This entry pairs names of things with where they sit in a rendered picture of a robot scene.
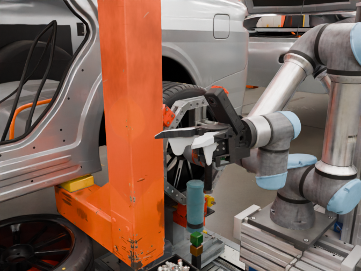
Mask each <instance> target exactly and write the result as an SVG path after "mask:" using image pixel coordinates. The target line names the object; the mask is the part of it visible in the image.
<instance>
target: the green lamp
mask: <svg viewBox="0 0 361 271"><path fill-rule="evenodd" d="M190 243H192V244H194V245H196V246H198V245H200V244H201V243H203V234H201V233H200V232H198V231H196V232H193V233H192V234H190Z"/></svg>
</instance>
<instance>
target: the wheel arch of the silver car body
mask: <svg viewBox="0 0 361 271"><path fill-rule="evenodd" d="M162 81H170V82H178V83H185V84H192V85H198V84H197V82H196V80H195V78H194V76H193V75H192V73H191V72H190V70H189V69H188V67H187V66H186V65H185V64H183V63H182V62H181V61H179V60H178V59H176V58H174V57H173V56H170V55H166V54H162ZM181 122H182V127H183V128H185V127H186V118H185V115H184V116H183V118H182V119H181ZM104 145H106V129H105V112H104V107H103V110H102V115H101V118H100V122H99V129H98V160H99V165H100V168H101V171H102V166H101V163H100V157H99V146H104Z"/></svg>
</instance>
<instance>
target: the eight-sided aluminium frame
mask: <svg viewBox="0 0 361 271"><path fill-rule="evenodd" d="M204 105H206V106H207V108H208V109H209V110H210V112H211V113H212V114H213V116H214V117H215V118H216V120H217V121H218V119H217V117H216V116H215V114H214V112H213V110H212V109H211V107H210V105H209V104H208V102H207V100H206V99H205V97H204V95H202V96H198V97H193V98H188V99H183V100H178V101H175V103H174V104H173V105H172V108H171V111H172V112H173V113H174V114H175V115H176V116H175V118H174V120H173V121H172V123H171V124H170V126H169V127H164V126H163V131H167V130H173V129H176V127H177V125H178V124H179V122H180V120H181V119H182V118H183V116H184V114H185V113H186V111H187V110H191V109H194V108H197V107H199V108H200V107H203V106H204ZM167 142H168V138H163V168H164V193H166V194H167V195H168V196H169V197H171V198H172V199H173V200H174V201H176V202H177V203H179V204H181V205H186V191H184V192H182V193H180V192H179V191H178V190H177V189H175V188H174V187H173V186H172V185H171V184H170V183H168V182H167ZM225 167H226V166H225ZM224 169H225V168H224ZM224 169H222V170H219V171H218V170H214V169H213V170H212V172H213V173H212V188H213V189H214V188H215V185H216V183H217V182H218V180H219V178H220V176H221V174H222V172H223V171H224Z"/></svg>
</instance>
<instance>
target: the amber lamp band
mask: <svg viewBox="0 0 361 271"><path fill-rule="evenodd" d="M190 253H191V254H193V255H194V256H196V257H197V256H199V255H201V254H202V253H203V245H201V246H199V247H198V248H196V247H194V246H192V245H190Z"/></svg>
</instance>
